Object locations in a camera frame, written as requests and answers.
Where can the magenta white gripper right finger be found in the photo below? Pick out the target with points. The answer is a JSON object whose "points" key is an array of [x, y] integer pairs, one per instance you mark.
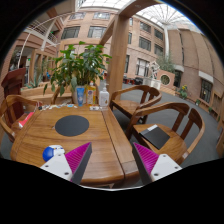
{"points": [[152, 166]]}

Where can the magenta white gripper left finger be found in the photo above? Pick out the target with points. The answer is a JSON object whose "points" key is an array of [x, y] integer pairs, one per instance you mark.
{"points": [[70, 166]]}

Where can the blue and white computer mouse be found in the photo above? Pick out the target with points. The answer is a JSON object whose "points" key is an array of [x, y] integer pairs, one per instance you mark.
{"points": [[51, 151]]}

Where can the round black mouse pad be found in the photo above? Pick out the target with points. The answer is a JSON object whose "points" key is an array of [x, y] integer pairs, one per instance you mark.
{"points": [[72, 125]]}

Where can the black notebook on chair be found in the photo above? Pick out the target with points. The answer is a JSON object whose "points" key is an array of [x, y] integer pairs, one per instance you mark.
{"points": [[156, 136]]}

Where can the wooden table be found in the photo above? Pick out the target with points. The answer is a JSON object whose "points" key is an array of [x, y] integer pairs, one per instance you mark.
{"points": [[111, 161]]}

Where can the near right wooden chair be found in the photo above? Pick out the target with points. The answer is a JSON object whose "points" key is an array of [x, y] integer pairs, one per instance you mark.
{"points": [[175, 147]]}

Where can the wooden chair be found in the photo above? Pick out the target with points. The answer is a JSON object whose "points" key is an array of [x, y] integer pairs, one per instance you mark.
{"points": [[11, 112], [150, 96], [175, 147]]}

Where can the red book on chair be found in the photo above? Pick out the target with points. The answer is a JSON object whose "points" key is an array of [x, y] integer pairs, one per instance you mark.
{"points": [[23, 122]]}

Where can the far right wooden chair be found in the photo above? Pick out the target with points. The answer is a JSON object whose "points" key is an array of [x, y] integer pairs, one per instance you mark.
{"points": [[150, 96]]}

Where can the blue tube container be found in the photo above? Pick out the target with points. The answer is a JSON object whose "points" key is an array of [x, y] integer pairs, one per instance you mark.
{"points": [[80, 95]]}

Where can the white pump sanitizer bottle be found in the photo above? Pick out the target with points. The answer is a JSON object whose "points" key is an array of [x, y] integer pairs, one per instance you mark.
{"points": [[104, 96]]}

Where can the yellow spray bottle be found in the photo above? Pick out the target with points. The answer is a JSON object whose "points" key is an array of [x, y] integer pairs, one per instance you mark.
{"points": [[91, 94]]}

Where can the left wooden chair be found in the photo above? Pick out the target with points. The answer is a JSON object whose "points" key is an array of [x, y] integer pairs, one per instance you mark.
{"points": [[11, 112]]}

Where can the white statue sculpture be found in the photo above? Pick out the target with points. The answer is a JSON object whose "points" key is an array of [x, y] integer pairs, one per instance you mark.
{"points": [[153, 70]]}

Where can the green potted plant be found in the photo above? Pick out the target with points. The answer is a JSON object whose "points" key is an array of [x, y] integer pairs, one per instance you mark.
{"points": [[78, 66]]}

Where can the wooden support column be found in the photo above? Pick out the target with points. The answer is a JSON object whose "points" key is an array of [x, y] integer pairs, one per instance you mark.
{"points": [[118, 51]]}

